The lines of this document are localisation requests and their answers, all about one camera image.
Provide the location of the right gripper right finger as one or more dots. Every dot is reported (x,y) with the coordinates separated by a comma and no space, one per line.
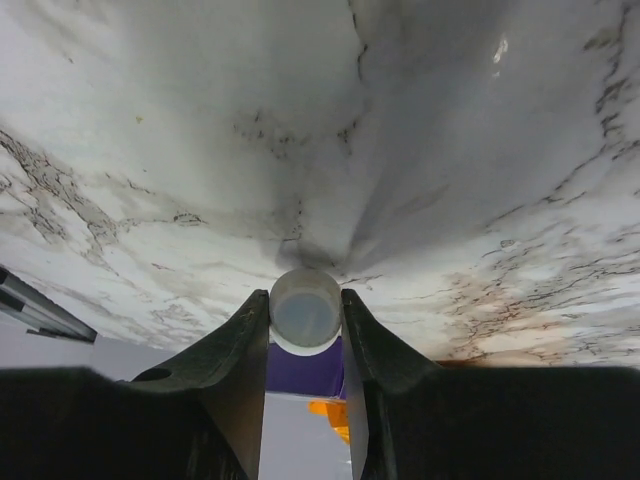
(411,418)

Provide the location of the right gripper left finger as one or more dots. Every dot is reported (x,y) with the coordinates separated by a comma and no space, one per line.
(197,415)

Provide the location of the blue cap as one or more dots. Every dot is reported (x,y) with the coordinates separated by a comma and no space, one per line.
(305,309)

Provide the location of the orange snack bag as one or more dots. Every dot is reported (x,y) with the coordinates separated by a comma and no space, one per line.
(335,411)

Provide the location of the purple toothpaste box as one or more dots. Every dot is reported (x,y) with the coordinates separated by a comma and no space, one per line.
(320,376)

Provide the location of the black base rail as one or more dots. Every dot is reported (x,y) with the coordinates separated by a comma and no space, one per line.
(25,304)

